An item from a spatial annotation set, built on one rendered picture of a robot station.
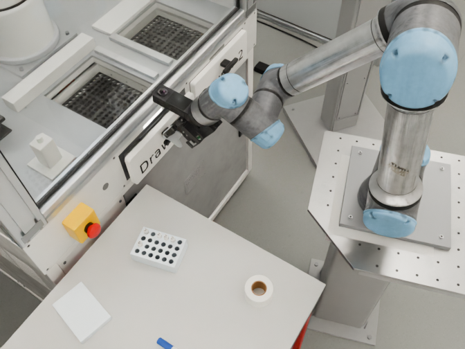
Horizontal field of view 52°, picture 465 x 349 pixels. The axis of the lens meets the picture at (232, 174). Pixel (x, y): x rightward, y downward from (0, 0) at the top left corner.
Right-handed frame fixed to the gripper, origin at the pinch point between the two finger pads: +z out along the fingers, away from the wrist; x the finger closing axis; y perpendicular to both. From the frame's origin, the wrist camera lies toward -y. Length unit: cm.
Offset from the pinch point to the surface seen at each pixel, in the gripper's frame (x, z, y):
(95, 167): -21.8, -0.8, -6.8
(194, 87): 17.0, 1.9, -2.8
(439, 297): 43, 22, 127
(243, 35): 43.7, 1.4, -2.9
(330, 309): 10, 31, 91
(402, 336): 20, 26, 122
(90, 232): -34.2, 1.2, 3.1
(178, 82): 12.6, -0.8, -7.0
